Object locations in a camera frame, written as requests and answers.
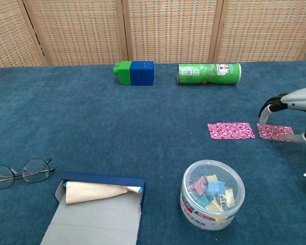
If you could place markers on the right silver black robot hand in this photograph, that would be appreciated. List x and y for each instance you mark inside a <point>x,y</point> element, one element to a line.
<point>299,99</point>

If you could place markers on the clear round plastic tub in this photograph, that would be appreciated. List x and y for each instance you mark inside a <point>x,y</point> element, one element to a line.
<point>193,217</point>

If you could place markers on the cream cloth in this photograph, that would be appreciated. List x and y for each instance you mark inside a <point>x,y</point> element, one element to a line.
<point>97,192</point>

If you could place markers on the blue carpet table cover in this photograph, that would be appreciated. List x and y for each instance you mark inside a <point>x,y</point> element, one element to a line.
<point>104,122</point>

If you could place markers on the pink patterned packet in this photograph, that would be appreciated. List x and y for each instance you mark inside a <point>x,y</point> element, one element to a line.
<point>273,131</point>

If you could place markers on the blue box with grey flap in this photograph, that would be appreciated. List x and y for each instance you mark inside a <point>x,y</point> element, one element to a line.
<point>97,224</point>

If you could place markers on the blue building block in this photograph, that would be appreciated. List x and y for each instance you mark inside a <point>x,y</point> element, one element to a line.
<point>136,74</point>
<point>148,74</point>

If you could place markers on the yellow binder clip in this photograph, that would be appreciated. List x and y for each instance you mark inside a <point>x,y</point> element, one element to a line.
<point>229,195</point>
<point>215,205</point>

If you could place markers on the blue binder clip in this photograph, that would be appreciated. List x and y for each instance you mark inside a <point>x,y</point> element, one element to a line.
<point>215,187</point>

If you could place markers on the green building block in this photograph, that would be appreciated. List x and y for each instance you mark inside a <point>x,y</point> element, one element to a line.
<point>124,74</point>

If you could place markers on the woven rattan screen panel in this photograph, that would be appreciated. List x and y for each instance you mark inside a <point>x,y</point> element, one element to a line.
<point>168,30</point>
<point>7,33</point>
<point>265,30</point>
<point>79,30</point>

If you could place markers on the pink patterned playing card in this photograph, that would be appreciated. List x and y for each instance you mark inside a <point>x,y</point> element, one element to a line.
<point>230,131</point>

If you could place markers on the pink binder clip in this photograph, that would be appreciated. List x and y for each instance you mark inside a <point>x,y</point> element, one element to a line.
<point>200,185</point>

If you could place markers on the green chip can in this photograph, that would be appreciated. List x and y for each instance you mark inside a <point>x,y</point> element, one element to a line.
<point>206,74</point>

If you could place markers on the thin-framed eyeglasses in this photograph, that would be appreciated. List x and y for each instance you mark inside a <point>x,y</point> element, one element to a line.
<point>35,171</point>

